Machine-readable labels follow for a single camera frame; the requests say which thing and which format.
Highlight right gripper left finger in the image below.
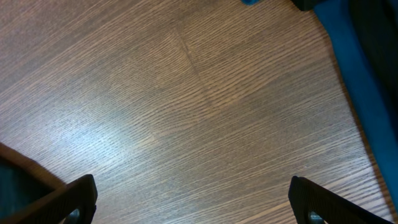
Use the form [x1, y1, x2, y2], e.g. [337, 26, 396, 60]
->
[0, 174, 98, 224]

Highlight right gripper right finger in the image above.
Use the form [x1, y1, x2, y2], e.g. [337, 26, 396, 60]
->
[288, 176, 390, 224]

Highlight black shorts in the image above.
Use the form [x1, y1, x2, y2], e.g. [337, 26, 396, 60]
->
[1, 158, 53, 219]

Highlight blue polo shirt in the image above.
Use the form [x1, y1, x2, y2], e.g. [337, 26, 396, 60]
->
[241, 0, 398, 212]

